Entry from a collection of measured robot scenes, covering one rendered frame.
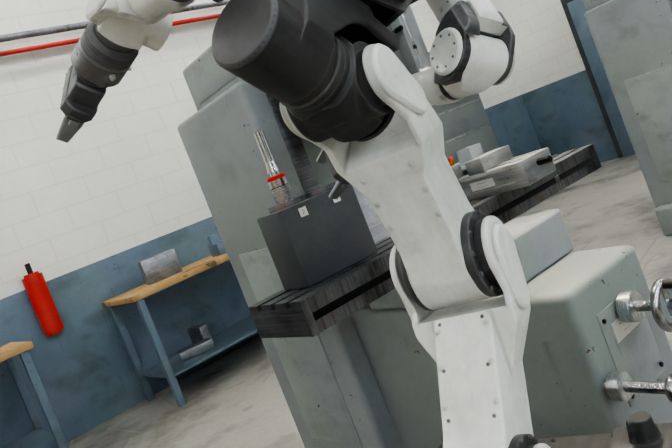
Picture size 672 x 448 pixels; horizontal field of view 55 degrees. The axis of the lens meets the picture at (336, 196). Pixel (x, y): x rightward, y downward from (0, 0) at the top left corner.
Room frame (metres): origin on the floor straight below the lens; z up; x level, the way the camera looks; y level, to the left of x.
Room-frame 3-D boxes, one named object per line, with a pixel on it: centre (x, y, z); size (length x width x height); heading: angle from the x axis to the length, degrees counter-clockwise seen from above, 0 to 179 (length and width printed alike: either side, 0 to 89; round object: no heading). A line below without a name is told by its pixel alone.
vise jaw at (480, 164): (1.88, -0.45, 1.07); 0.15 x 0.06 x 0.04; 130
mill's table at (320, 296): (1.81, -0.27, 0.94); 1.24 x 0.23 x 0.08; 127
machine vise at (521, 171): (1.90, -0.43, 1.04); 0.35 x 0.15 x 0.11; 40
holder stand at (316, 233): (1.58, 0.08, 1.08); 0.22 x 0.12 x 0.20; 124
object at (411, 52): (1.71, -0.32, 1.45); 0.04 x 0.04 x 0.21; 37
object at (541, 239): (1.80, -0.26, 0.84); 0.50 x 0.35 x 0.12; 37
